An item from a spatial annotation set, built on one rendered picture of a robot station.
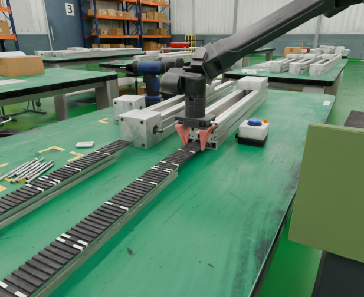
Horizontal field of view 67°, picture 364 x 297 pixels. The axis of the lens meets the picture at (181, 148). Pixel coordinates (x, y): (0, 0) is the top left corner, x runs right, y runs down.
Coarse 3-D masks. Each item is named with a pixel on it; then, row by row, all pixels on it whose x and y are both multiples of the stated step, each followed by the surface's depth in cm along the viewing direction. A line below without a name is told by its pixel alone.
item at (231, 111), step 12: (228, 96) 115; (240, 96) 127; (252, 96) 117; (264, 96) 142; (216, 108) 99; (228, 108) 107; (240, 108) 101; (252, 108) 121; (216, 120) 83; (228, 120) 92; (240, 120) 104; (192, 132) 85; (216, 132) 82; (228, 132) 92; (216, 144) 83
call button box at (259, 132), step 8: (240, 128) 86; (248, 128) 85; (256, 128) 84; (264, 128) 84; (240, 136) 87; (248, 136) 86; (256, 136) 85; (264, 136) 85; (248, 144) 87; (256, 144) 86
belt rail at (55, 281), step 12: (168, 180) 64; (156, 192) 59; (144, 204) 55; (132, 216) 52; (108, 228) 46; (120, 228) 49; (96, 240) 44; (84, 252) 43; (72, 264) 41; (60, 276) 38; (48, 288) 36
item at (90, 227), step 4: (80, 220) 46; (84, 220) 46; (76, 224) 45; (80, 224) 45; (84, 224) 46; (88, 224) 45; (92, 224) 45; (96, 224) 46; (80, 228) 45; (84, 228) 44; (88, 228) 44; (92, 228) 44; (96, 228) 45; (100, 228) 44; (104, 228) 44; (92, 232) 44; (96, 232) 43; (100, 232) 43
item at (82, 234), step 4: (72, 228) 44; (76, 228) 44; (68, 232) 43; (72, 232) 43; (76, 232) 44; (80, 232) 44; (84, 232) 43; (88, 232) 43; (76, 236) 43; (80, 236) 42; (84, 236) 42; (88, 236) 43; (92, 236) 43; (96, 236) 43; (84, 240) 42; (88, 240) 42; (92, 240) 42
